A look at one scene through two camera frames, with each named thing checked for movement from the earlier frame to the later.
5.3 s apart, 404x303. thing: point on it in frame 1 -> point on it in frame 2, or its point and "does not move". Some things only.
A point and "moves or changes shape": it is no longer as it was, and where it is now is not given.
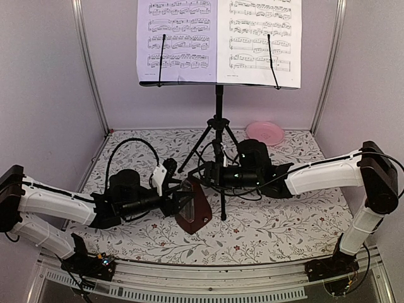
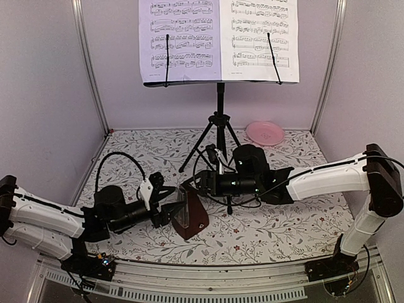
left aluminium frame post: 78,5 does not move
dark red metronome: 199,211 moves or changes shape
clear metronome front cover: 188,211 moves or changes shape
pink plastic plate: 268,132 does not move
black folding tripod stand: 219,123 moves or changes shape
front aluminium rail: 163,283 does not move
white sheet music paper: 243,48 moves or changes shape
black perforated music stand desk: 154,84 moves or changes shape
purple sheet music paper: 190,53 does not move
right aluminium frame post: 341,9 does not move
